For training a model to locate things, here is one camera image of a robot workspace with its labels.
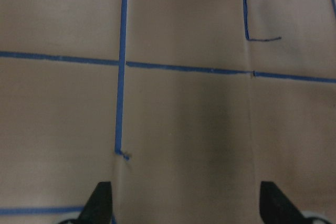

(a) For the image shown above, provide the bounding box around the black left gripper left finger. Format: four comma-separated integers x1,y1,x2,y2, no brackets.
76,182,112,223

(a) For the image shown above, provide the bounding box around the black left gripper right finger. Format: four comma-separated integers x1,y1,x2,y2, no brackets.
259,181,309,223

